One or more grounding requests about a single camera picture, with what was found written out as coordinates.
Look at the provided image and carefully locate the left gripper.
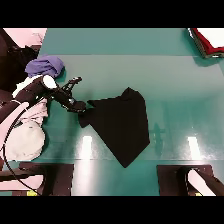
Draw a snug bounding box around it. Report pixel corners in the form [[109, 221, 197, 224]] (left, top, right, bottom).
[[65, 99, 88, 114]]

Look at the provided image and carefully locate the black T-shirt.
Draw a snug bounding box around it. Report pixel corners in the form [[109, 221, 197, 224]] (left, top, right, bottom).
[[77, 86, 151, 169]]

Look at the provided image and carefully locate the pink garment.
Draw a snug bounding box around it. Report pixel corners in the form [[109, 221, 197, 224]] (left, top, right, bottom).
[[0, 98, 50, 135]]

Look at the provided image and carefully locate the purple garment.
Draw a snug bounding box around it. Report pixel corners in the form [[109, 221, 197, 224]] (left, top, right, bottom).
[[24, 54, 66, 80]]

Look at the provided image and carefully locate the white garment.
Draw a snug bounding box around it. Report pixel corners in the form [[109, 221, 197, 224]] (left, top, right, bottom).
[[2, 119, 47, 162]]

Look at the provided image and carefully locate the black garment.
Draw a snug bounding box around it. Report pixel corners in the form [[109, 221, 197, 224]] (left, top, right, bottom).
[[0, 29, 41, 94]]

